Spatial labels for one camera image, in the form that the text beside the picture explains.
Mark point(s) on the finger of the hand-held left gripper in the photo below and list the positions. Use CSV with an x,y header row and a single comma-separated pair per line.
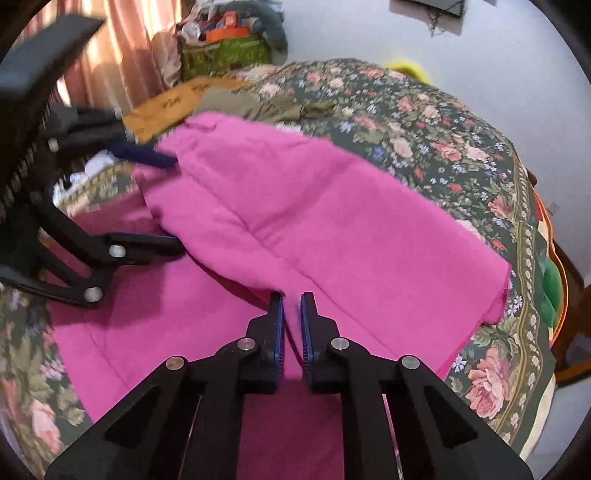
x,y
138,156
152,243

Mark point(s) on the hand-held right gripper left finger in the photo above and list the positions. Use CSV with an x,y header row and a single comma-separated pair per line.
x,y
278,332

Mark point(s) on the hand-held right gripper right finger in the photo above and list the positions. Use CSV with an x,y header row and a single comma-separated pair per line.
x,y
306,332

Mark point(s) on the pink pants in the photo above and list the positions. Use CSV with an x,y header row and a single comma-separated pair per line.
x,y
286,221

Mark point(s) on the white cloth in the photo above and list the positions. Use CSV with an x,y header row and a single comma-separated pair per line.
x,y
90,170

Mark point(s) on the wooden lap desk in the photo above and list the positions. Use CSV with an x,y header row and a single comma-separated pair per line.
x,y
180,106

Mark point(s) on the pink curtain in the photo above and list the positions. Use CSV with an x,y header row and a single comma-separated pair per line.
x,y
115,50

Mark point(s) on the green patterned storage box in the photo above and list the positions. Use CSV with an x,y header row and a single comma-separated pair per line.
x,y
221,57

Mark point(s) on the olive green garment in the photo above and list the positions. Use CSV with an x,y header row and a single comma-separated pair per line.
x,y
258,107

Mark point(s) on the pile of clutter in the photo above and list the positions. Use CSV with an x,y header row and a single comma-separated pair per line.
x,y
221,21

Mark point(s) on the grey plush toy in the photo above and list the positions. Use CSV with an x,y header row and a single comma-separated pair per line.
x,y
272,32

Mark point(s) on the floral blanket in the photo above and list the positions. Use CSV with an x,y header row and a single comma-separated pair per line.
x,y
438,152

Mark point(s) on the orange and green blanket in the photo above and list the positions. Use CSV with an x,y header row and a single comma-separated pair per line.
x,y
551,281

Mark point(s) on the wooden bed frame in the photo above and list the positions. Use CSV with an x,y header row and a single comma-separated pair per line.
x,y
570,314

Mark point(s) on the black wall television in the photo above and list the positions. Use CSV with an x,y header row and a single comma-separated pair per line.
x,y
429,5

